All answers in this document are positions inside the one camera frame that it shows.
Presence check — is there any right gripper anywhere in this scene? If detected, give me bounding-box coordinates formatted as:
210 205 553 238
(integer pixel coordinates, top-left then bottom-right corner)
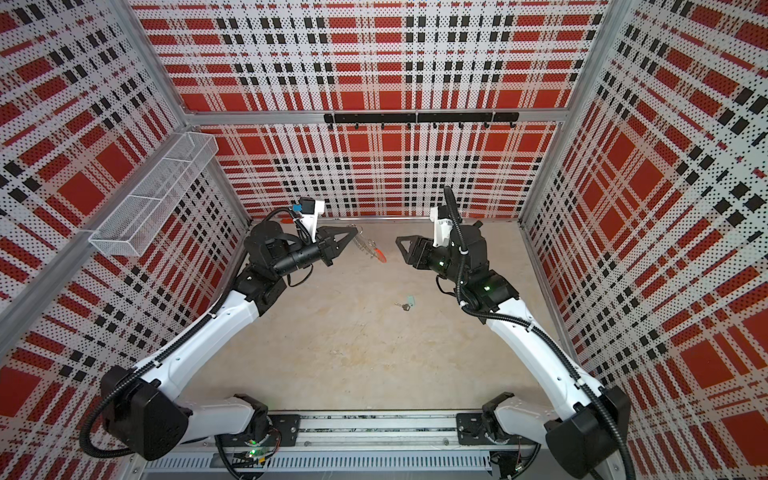
396 238 468 291

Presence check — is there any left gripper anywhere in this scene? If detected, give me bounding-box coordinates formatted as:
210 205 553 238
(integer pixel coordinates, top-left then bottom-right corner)
272 226 357 277

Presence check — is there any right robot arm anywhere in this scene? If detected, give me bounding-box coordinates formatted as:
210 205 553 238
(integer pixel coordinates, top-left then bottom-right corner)
395 219 637 479

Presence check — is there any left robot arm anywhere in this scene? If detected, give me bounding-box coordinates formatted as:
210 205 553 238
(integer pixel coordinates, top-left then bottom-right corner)
78 221 358 461

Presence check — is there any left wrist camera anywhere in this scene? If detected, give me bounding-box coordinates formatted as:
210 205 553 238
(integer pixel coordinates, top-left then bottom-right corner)
291 197 325 244

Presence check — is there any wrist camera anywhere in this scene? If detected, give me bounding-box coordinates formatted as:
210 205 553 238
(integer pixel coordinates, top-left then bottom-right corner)
429 205 454 247
291 197 325 244

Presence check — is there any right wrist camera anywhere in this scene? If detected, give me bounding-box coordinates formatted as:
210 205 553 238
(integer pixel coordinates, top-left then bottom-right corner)
429 205 454 247

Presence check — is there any black wall hook rail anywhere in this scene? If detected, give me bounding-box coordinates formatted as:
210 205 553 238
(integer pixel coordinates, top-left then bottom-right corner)
323 111 520 127

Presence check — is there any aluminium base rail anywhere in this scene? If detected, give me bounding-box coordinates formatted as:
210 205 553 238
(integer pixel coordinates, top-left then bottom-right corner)
132 410 569 479

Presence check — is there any white wire mesh basket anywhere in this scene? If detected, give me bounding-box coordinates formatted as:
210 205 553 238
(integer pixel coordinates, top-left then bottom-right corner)
89 132 218 257

